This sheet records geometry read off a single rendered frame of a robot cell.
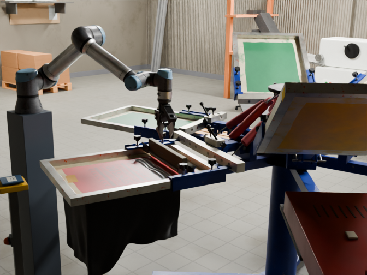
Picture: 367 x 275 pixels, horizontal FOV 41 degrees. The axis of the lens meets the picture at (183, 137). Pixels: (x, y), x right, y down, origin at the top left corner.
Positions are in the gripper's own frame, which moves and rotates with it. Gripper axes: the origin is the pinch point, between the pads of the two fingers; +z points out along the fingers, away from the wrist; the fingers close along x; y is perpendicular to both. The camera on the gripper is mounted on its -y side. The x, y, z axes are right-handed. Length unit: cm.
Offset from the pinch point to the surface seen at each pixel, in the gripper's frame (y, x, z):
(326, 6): 501, -599, -65
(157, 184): -28.9, 19.3, 13.4
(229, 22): 549, -408, -35
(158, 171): -6.1, 7.5, 15.8
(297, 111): -90, -7, -31
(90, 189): -13, 46, 17
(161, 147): 3.0, 0.9, 6.1
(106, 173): 3.2, 32.0, 16.4
